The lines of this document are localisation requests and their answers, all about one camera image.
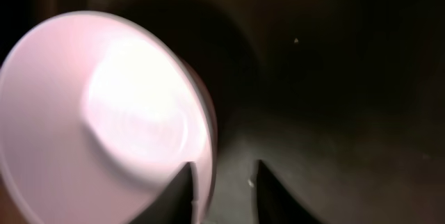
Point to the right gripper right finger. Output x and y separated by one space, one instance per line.
274 204

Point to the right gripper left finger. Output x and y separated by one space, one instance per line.
174 205

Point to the white bowl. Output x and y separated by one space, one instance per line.
97 117

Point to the dark brown serving tray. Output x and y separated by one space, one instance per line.
343 99

